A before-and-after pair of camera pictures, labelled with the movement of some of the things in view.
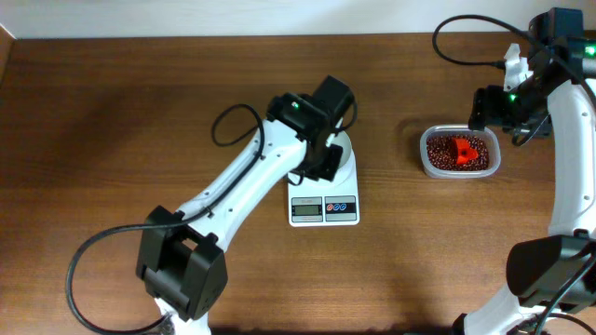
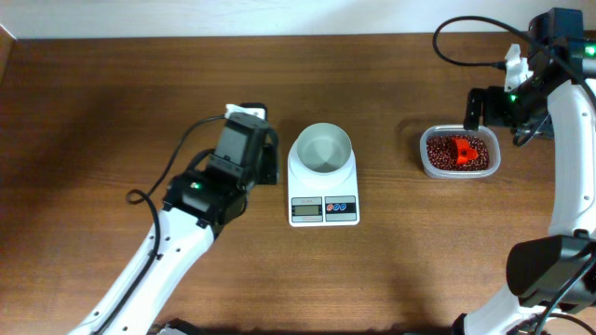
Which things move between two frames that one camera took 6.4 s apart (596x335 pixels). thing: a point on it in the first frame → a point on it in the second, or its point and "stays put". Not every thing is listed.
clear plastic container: x=455 y=151 stays put
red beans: x=442 y=155 stays put
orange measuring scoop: x=465 y=153 stays put
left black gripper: x=323 y=164 → x=268 y=164
